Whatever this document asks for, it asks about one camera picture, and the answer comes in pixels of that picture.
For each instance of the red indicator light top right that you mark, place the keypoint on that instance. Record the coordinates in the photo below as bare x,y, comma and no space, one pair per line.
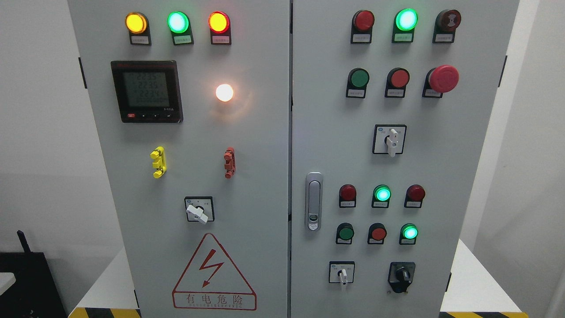
362,27

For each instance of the red emergency stop button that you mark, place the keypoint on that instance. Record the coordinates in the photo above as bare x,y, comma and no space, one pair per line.
440,80

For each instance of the white rotary switch left door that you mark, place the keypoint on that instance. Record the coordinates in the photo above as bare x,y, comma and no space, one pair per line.
199,209

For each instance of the red lit indicator light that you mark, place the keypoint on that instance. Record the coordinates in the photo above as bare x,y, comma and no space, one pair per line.
220,28

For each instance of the red push button lower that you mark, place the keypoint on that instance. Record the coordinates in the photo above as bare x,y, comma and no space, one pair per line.
376,234

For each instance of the yellow terminal connector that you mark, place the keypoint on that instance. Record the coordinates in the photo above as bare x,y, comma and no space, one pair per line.
159,162

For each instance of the grey cabinet door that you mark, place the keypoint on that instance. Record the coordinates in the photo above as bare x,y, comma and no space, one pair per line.
333,134
251,208

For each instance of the black rotary selector switch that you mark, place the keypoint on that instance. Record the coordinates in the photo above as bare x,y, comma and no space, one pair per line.
401,275

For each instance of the green indicator light top left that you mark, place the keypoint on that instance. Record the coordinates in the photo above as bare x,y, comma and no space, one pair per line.
180,27

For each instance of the white rotary switch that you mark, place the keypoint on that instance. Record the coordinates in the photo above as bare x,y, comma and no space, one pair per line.
342,273
389,139

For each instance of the white lit indicator light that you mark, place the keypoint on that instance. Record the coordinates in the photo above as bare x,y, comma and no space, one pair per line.
224,92

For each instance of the green push button lower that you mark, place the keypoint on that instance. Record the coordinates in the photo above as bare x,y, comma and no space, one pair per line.
344,233

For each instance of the silver door handle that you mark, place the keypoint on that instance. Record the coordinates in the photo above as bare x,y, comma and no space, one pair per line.
313,200

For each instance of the white platform with hazard stripes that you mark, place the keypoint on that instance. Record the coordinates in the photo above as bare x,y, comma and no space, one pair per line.
472,292

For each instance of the green push button upper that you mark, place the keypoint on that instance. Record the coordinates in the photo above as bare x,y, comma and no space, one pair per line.
357,81

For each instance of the grey right cabinet door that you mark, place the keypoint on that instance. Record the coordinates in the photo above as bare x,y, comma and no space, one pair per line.
333,134

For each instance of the green push button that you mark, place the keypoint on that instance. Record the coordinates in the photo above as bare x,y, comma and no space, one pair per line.
357,81
344,233

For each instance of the black box with antenna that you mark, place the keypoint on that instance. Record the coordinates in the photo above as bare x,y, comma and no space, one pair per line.
34,294

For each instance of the green lit indicator lower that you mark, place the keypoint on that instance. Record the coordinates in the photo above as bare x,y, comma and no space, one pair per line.
408,234

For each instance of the dark red buzzer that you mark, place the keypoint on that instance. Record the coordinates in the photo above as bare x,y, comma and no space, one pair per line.
446,24

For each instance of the red push button upper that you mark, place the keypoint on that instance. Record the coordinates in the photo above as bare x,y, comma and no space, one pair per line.
397,81

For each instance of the green lit indicator top right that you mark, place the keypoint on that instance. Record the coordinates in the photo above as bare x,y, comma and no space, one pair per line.
404,25

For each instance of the yellow indicator light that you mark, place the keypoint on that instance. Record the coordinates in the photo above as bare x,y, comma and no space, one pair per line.
138,28

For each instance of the red electric hazard warning sticker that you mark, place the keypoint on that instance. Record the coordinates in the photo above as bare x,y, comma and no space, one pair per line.
211,280

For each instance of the grey left cabinet door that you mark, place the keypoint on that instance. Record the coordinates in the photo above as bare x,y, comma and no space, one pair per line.
251,208

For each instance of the white rotary switch lower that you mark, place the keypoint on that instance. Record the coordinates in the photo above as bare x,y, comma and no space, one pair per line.
342,273

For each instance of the white rotary switch upper right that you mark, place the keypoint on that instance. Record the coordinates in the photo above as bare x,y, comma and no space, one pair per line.
389,139

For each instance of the red push button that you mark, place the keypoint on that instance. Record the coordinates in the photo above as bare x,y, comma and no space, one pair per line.
397,81
376,234

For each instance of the red indicator light middle right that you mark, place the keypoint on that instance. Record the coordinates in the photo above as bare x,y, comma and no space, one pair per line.
414,196

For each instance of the red indicator light middle left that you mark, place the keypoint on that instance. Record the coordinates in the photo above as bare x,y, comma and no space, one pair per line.
347,196

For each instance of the red terminal connector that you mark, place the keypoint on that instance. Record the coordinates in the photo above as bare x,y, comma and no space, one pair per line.
229,164

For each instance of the black digital power meter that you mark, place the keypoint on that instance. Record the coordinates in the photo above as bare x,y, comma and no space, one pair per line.
147,91

